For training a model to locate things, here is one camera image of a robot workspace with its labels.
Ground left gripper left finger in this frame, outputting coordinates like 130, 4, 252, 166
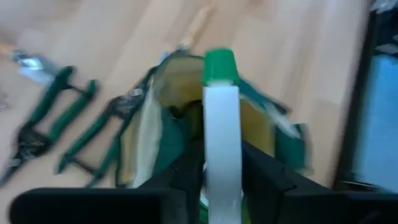
138, 138, 206, 224

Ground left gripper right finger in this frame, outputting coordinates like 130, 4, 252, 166
241, 139, 330, 224

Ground green spray bottle white nozzle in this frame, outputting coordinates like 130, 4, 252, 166
200, 48, 248, 224

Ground cream canvas gardening bag green trim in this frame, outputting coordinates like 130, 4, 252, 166
116, 51, 312, 189

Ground wooden-handled silver trowel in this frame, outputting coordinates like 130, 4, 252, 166
177, 6, 216, 52

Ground green-handled pointed garden snips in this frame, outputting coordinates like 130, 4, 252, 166
0, 65, 99, 187

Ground green-handled bypass pruning shears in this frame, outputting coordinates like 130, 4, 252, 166
55, 88, 147, 187

